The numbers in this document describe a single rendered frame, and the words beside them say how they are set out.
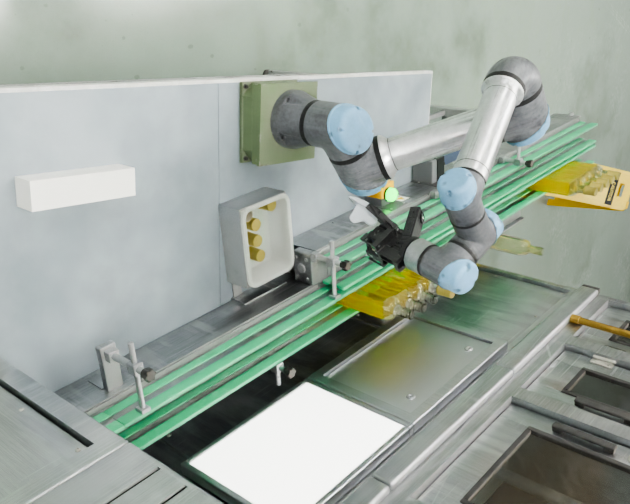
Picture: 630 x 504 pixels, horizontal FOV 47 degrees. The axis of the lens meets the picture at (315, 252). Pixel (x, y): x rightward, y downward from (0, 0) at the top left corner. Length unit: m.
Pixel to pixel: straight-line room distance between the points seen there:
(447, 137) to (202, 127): 0.60
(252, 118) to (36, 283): 0.66
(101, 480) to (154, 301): 0.73
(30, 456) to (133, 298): 0.60
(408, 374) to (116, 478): 0.99
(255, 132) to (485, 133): 0.60
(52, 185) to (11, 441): 0.50
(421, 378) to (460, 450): 0.26
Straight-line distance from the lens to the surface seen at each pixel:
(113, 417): 1.63
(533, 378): 2.03
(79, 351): 1.73
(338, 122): 1.72
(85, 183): 1.56
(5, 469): 1.27
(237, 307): 1.93
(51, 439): 1.30
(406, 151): 1.81
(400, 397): 1.86
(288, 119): 1.82
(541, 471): 1.75
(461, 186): 1.44
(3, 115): 1.53
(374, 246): 1.61
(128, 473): 1.17
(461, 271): 1.50
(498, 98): 1.63
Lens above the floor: 2.12
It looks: 39 degrees down
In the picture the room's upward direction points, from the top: 106 degrees clockwise
